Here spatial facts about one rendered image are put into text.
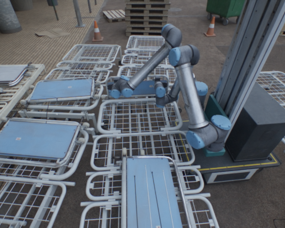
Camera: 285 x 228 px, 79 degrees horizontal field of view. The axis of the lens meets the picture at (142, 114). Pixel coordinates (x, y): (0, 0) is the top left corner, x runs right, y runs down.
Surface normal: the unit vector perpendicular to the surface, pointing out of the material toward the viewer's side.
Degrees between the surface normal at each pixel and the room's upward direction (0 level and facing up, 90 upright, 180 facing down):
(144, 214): 5
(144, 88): 90
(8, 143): 8
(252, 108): 0
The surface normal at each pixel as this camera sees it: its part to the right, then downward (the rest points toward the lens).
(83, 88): 0.01, -0.68
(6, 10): 0.80, 0.40
